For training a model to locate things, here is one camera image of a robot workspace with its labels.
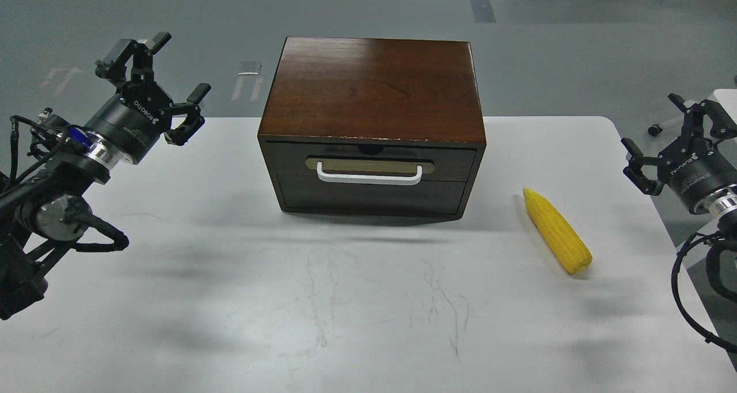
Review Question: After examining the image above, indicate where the yellow corn cob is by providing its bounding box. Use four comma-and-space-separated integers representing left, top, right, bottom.
523, 188, 593, 274

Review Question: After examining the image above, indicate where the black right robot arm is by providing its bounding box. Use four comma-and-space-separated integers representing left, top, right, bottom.
621, 93, 736, 354

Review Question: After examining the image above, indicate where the wooden drawer with white handle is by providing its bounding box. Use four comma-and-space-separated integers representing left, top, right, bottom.
261, 141, 483, 218

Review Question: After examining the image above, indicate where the white chair with castor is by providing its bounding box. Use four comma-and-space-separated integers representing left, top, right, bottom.
647, 93, 736, 142

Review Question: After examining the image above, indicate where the dark wooden drawer cabinet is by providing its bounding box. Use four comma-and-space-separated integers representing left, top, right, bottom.
257, 36, 487, 220

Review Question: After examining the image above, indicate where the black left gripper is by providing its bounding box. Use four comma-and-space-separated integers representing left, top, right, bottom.
85, 33, 211, 165

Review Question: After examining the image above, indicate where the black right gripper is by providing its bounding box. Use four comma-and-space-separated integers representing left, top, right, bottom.
621, 93, 736, 215

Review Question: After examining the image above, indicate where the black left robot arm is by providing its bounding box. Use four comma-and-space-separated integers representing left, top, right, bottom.
1, 33, 211, 320

